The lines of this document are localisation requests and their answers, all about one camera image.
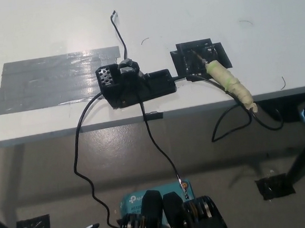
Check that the black robot torso blocks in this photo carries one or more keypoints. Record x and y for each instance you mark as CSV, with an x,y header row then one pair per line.
x,y
174,218

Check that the black soldering iron stand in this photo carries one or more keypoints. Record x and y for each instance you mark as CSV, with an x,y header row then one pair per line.
x,y
155,84

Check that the teal tp-link router box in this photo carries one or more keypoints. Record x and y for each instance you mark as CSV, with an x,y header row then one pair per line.
x,y
131,200

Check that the small black tape strip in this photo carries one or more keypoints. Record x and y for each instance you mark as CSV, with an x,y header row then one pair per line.
x,y
154,116

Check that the black square taped tray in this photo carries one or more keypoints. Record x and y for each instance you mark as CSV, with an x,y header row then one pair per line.
x,y
185,61

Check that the grey duct tape patch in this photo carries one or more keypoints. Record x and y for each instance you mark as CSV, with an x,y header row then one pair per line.
x,y
46,80

